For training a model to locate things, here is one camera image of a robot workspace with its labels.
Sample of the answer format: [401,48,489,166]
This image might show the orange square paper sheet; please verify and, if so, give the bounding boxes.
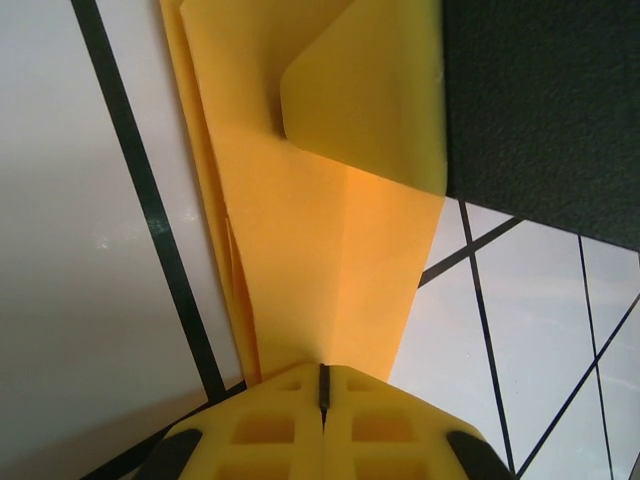
[159,0,446,386]

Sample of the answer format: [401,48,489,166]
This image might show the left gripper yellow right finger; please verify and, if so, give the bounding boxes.
[322,364,516,480]

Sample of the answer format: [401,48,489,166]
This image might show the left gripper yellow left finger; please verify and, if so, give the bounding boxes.
[137,363,324,480]

